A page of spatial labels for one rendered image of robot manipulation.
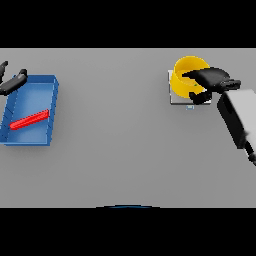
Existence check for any red beaker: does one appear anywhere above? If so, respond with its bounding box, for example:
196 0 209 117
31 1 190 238
9 109 51 131

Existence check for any pale square measuring scale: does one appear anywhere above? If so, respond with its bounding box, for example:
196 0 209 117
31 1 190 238
167 69 213 106

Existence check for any yellow bowl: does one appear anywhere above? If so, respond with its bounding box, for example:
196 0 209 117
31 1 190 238
169 55 211 99

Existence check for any blue tray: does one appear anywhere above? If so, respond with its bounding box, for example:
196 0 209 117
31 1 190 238
0 74 60 147

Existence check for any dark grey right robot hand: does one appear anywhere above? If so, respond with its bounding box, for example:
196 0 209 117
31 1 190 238
181 67 242 106

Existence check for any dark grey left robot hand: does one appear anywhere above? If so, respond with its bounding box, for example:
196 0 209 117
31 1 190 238
0 60 29 98

